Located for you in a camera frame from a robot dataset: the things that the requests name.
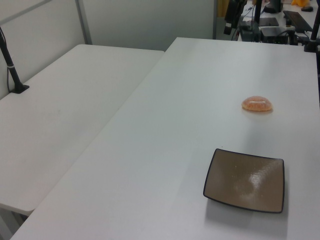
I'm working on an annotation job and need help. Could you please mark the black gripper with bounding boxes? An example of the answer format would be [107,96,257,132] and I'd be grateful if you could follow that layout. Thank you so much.
[223,0,245,36]

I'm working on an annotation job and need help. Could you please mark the orange sugared bread bun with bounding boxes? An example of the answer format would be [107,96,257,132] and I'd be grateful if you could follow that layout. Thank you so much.
[241,95,274,113]

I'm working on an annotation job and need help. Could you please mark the brown square ceramic plate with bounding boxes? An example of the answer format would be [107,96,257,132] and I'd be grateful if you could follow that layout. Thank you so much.
[202,148,285,214]

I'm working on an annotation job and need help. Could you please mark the black vertical pole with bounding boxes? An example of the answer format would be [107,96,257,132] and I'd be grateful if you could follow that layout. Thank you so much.
[253,0,263,25]

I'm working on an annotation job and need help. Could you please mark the dark flat laptop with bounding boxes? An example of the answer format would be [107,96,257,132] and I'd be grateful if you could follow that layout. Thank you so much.
[258,17,280,27]

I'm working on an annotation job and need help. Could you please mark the black electronics box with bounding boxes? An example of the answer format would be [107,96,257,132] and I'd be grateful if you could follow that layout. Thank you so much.
[259,26,289,44]

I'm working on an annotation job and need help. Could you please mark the black monitor stand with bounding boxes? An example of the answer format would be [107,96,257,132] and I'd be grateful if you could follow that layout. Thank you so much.
[263,0,283,15]

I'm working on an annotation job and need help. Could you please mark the black keyboard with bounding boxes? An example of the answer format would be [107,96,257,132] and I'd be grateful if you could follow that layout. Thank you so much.
[282,10,314,33]

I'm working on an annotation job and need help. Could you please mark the grey partition edge post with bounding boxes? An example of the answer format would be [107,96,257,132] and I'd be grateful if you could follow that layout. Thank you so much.
[212,0,219,40]

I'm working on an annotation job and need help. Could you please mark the black clamp camera stand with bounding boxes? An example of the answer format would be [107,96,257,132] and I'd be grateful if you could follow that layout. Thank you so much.
[303,17,320,53]

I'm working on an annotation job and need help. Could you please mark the black camera stand pole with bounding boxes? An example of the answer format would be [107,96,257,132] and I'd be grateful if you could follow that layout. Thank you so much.
[0,26,30,94]

